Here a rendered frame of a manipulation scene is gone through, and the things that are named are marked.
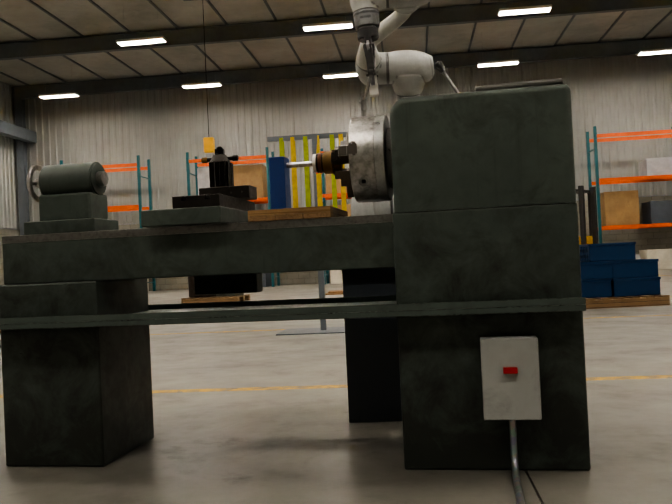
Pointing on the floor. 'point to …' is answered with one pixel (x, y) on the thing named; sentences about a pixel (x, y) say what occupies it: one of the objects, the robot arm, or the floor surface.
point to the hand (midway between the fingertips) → (373, 86)
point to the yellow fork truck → (588, 215)
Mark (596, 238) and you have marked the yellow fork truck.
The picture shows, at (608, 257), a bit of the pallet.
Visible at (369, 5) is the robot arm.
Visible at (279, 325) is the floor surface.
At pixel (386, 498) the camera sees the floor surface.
